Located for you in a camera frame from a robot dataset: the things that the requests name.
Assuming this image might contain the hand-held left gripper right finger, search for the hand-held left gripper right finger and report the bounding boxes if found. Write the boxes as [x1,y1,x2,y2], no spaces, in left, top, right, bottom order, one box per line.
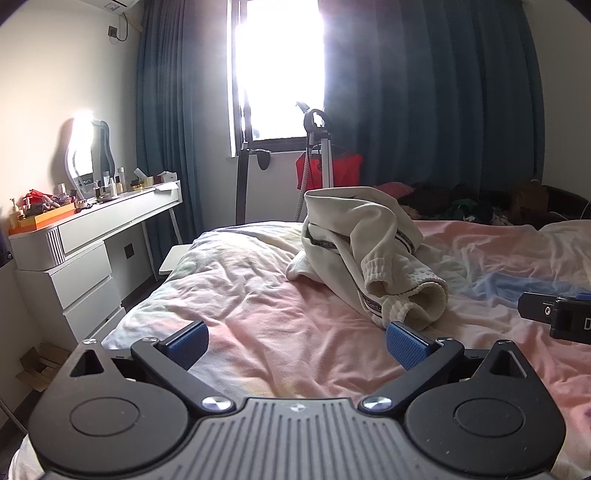
[361,322,531,414]

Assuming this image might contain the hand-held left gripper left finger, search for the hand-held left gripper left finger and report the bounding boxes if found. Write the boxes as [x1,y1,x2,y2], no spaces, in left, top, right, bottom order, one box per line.
[69,320,237,415]

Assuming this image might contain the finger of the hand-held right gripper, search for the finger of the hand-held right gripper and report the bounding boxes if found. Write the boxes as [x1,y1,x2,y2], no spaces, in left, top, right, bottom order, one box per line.
[518,292,561,322]

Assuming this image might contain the cream sweatpants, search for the cream sweatpants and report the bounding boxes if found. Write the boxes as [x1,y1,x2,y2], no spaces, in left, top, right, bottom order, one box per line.
[285,186,467,331]

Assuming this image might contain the pile of mixed clothes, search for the pile of mixed clothes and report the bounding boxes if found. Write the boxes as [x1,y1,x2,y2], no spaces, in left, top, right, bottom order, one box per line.
[375,180,514,228]

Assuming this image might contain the white stool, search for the white stool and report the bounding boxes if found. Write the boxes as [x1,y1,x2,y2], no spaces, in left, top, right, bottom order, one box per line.
[158,244,195,278]

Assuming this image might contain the pastel bed sheet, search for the pastel bed sheet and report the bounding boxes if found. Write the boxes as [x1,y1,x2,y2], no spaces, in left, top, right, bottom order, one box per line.
[9,219,591,480]

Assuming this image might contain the dark bench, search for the dark bench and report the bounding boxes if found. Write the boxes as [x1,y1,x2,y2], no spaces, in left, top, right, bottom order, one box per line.
[540,185,591,228]

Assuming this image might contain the brown paper bag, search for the brown paper bag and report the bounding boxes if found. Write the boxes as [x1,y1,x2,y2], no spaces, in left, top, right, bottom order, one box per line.
[508,180,551,223]

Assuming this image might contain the white dressing table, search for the white dressing table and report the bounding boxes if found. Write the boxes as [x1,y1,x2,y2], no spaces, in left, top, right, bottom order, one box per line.
[8,180,184,344]

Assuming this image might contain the cardboard pieces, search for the cardboard pieces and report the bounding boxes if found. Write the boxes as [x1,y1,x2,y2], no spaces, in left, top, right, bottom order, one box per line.
[15,345,71,394]

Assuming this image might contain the black floor stand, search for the black floor stand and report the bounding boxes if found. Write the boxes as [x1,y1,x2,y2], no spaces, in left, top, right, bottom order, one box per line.
[235,141,274,227]

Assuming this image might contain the row of cosmetic bottles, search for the row of cosmetic bottles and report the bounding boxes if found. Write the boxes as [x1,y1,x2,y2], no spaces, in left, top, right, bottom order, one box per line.
[57,166,128,200]

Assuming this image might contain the red hanging garment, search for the red hanging garment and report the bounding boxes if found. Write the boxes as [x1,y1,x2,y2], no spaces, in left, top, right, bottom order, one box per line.
[295,150,363,192]

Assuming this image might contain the orange tray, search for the orange tray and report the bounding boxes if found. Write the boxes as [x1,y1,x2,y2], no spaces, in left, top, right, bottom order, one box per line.
[9,203,77,232]

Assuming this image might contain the garment steamer stand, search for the garment steamer stand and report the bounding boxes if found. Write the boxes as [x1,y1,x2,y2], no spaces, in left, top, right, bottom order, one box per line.
[294,100,336,221]

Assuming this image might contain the wavy vanity mirror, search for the wavy vanity mirror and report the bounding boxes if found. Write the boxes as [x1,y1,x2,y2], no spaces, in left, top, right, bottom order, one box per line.
[64,111,117,191]

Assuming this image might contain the teal curtain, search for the teal curtain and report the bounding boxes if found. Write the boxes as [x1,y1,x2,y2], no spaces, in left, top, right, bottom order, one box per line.
[135,0,242,259]
[321,0,553,197]

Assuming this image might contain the bright window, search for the bright window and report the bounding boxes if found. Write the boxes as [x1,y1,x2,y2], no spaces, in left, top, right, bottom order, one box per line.
[228,0,327,158]

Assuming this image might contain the white air conditioner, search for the white air conditioner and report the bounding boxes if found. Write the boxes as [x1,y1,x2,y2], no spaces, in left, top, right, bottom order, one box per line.
[89,0,140,16]

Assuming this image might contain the white charging cable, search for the white charging cable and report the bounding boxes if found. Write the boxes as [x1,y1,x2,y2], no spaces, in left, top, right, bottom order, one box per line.
[549,199,591,219]

